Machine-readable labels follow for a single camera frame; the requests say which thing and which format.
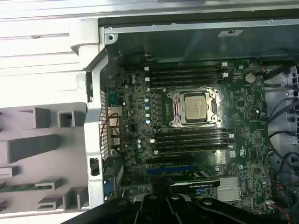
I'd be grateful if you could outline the black and silver PC case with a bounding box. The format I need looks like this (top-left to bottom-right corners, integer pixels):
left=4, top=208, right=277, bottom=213
left=83, top=16, right=299, bottom=224

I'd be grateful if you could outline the metal CPU socket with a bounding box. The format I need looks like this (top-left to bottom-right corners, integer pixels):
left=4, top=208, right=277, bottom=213
left=167, top=89, right=222, bottom=128

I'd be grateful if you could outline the gray plastic case latch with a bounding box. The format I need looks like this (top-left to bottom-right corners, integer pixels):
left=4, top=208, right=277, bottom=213
left=69, top=18, right=106, bottom=56

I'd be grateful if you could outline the silver coin battery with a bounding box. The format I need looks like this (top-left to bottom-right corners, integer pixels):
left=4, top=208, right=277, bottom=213
left=244, top=72, right=256, bottom=84

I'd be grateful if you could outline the black cable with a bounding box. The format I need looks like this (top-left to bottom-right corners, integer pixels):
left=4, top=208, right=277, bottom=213
left=267, top=96, right=299, bottom=123
left=268, top=130, right=299, bottom=150

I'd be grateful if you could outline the silver CPU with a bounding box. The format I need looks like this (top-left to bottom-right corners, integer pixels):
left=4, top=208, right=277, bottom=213
left=184, top=95, right=210, bottom=122

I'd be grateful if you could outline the green RAM stick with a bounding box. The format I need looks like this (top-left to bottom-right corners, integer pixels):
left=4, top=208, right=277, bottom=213
left=0, top=183, right=37, bottom=193

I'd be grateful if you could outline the green motherboard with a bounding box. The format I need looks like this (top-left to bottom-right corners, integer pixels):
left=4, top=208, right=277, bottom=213
left=105, top=58, right=274, bottom=212

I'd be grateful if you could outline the blue expansion slot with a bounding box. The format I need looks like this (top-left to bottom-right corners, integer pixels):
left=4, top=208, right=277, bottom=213
left=147, top=166, right=196, bottom=175

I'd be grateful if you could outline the black graphics card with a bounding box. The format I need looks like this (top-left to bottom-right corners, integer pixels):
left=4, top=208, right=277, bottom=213
left=149, top=175, right=221, bottom=196

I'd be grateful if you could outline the white case sticker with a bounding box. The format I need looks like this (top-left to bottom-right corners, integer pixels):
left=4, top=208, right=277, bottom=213
left=217, top=29, right=244, bottom=38

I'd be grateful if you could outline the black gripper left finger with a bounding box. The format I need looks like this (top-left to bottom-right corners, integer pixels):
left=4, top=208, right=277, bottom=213
left=62, top=179, right=169, bottom=224

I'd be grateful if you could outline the thin red black wire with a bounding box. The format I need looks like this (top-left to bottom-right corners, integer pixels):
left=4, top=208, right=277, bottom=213
left=100, top=112, right=120, bottom=141

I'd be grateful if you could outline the gray parts rack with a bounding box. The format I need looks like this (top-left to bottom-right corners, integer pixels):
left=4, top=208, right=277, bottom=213
left=0, top=101, right=91, bottom=214

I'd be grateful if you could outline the silver finned heatsink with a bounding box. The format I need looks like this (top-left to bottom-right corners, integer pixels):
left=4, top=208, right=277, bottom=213
left=217, top=187, right=242, bottom=203

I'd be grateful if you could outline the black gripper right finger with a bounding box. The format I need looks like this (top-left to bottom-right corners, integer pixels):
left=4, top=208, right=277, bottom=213
left=164, top=179, right=290, bottom=224

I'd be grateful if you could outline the silver rear port block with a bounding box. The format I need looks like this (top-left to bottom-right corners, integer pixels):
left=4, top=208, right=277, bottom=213
left=106, top=85, right=122, bottom=150

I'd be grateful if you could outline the black RAM slot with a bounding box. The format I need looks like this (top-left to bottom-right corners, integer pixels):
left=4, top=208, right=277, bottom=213
left=144, top=76, right=223, bottom=84
left=149, top=61, right=228, bottom=69
left=149, top=71, right=229, bottom=79
left=155, top=132, right=235, bottom=140
left=153, top=149, right=231, bottom=157
left=155, top=143, right=235, bottom=150
left=150, top=138, right=231, bottom=145
left=144, top=66, right=223, bottom=74

